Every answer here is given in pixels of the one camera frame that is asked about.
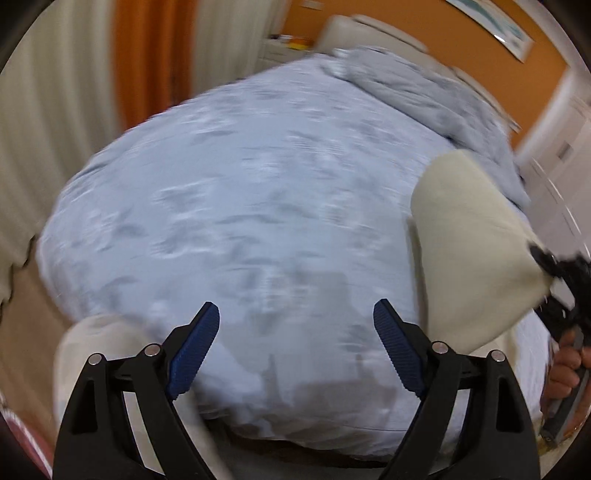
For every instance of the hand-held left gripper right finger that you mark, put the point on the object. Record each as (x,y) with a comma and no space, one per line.
(399,350)

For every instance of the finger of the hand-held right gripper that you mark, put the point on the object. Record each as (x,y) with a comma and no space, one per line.
(561,265)
(561,316)

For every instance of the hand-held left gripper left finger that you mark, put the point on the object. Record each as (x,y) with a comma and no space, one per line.
(191,355)

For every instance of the cream cardigan with red buttons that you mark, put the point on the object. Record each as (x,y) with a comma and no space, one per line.
(466,240)

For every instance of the person's right hand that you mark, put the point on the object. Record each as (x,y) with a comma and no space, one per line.
(565,374)

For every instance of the white wardrobe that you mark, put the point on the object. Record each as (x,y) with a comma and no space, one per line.
(558,152)

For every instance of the bed with butterfly print sheet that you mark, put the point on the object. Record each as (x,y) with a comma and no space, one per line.
(231,207)

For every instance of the grey duvet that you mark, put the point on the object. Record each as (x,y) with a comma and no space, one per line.
(415,87)

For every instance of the cream curtain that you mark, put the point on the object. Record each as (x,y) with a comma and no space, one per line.
(51,115)
(235,37)

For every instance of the beige padded headboard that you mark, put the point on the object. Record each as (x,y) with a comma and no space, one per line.
(383,32)

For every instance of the orange curtain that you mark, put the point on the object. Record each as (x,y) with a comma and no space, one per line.
(152,55)

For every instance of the white nightstand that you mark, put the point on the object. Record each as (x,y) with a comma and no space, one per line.
(286,48)

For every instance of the yellow box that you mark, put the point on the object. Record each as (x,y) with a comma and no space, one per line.
(298,43)

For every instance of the framed wall picture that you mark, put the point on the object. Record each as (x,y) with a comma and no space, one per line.
(498,25)

